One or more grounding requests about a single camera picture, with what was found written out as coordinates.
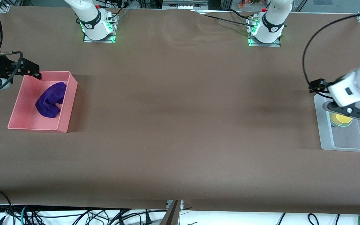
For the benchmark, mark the purple cloth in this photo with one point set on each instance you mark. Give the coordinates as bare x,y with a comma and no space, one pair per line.
50,101

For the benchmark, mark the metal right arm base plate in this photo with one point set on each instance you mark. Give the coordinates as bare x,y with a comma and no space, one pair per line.
87,40

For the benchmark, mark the yellow cup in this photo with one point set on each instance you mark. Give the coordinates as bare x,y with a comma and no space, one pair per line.
342,119

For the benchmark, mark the orange background object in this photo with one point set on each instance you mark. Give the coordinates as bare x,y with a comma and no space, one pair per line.
248,3

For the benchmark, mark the pink plastic bin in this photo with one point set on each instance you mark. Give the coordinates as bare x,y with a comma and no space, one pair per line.
27,106

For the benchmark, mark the green bowl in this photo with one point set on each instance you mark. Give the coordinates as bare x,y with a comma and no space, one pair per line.
344,125

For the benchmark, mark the white power strip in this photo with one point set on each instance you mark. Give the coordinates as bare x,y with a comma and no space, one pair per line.
184,4

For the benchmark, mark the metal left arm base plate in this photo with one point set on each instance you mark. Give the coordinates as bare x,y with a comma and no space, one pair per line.
277,44

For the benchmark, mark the clear plastic bin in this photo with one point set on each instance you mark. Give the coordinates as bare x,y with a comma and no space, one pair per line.
345,137

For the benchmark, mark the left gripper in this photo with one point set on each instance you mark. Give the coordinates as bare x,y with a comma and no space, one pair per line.
318,85

